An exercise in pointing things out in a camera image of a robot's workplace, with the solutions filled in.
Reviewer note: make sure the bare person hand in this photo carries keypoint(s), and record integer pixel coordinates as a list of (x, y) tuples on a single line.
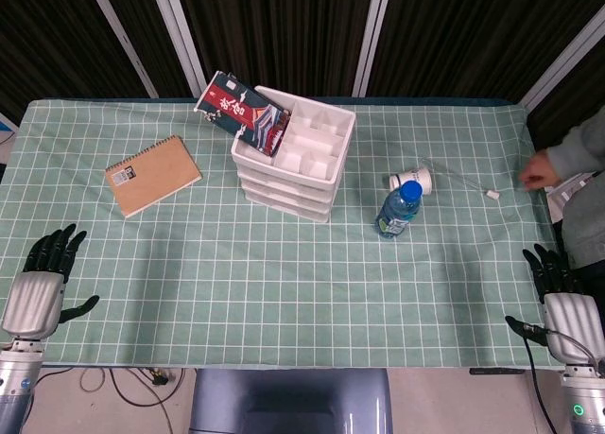
[(539, 171)]

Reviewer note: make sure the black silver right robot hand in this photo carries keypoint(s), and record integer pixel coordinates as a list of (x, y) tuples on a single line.
[(574, 320)]

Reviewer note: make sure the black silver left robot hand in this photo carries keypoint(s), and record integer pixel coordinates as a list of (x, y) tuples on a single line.
[(35, 301)]

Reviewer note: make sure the grey sleeved person forearm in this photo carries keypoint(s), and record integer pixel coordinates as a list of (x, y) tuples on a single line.
[(579, 148)]

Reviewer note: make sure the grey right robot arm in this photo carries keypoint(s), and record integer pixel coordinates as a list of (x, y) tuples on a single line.
[(583, 401)]

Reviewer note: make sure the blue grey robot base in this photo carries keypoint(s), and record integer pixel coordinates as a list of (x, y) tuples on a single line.
[(288, 401)]

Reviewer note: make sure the white drawer organizer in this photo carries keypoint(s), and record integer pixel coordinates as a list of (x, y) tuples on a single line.
[(312, 145)]

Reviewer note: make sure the grey jacket person torso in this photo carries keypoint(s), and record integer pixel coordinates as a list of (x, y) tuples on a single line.
[(586, 221)]

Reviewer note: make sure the white paper cup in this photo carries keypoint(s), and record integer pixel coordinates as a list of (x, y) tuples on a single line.
[(420, 176)]

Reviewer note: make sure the blue drink bottle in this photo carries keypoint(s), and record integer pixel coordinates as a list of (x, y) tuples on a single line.
[(397, 214)]

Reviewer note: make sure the brown spiral notebook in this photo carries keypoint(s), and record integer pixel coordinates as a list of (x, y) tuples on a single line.
[(153, 176)]

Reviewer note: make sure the green checkered tablecloth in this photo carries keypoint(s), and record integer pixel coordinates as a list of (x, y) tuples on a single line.
[(283, 287)]

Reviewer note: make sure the white partition post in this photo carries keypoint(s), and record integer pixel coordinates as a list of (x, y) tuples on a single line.
[(123, 39), (179, 39), (373, 37), (562, 65)]

